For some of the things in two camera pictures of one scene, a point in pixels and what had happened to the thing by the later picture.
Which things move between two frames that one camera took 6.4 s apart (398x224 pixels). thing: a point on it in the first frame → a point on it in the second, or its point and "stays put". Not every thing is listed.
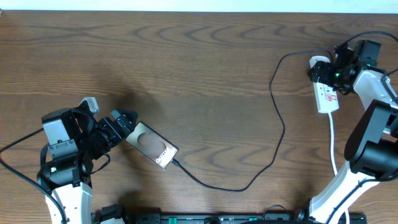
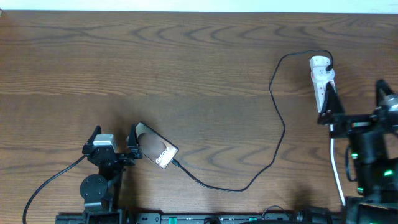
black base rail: x=224 y=218 stays put
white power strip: x=326 y=98 stays put
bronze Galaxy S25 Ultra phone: x=152 y=145 stays put
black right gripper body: x=328 y=74 → x=352 y=127
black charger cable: x=282 y=135 stays put
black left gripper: x=117 y=125 → x=116 y=157
